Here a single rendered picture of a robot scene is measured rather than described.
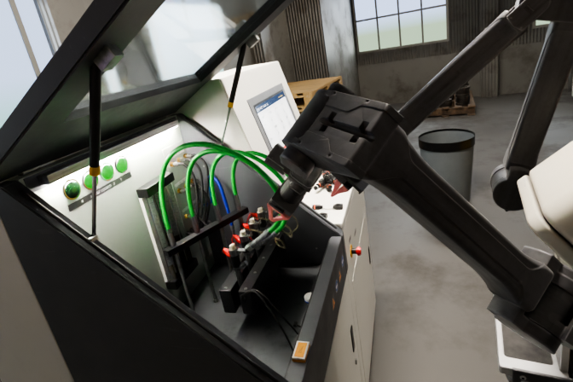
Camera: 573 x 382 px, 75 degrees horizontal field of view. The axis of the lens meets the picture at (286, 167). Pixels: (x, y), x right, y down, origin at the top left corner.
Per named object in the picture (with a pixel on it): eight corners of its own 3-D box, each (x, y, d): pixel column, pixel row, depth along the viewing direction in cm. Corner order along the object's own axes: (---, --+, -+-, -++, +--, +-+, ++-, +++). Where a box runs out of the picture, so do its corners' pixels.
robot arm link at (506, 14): (560, 4, 66) (549, 5, 75) (535, -18, 67) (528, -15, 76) (385, 156, 90) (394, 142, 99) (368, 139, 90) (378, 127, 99)
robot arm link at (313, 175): (315, 179, 41) (369, 101, 43) (271, 148, 42) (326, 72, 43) (303, 201, 84) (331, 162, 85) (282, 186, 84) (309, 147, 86)
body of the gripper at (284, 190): (268, 203, 93) (280, 186, 87) (286, 179, 100) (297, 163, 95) (289, 218, 92) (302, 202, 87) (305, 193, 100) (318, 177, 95)
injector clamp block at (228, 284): (259, 333, 111) (249, 291, 106) (229, 331, 114) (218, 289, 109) (289, 267, 141) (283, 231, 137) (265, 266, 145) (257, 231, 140)
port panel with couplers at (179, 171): (193, 231, 134) (170, 149, 124) (184, 231, 135) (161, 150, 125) (209, 215, 145) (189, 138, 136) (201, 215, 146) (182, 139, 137)
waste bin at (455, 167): (451, 185, 380) (449, 125, 360) (488, 200, 336) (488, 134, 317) (411, 196, 369) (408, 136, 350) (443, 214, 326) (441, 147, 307)
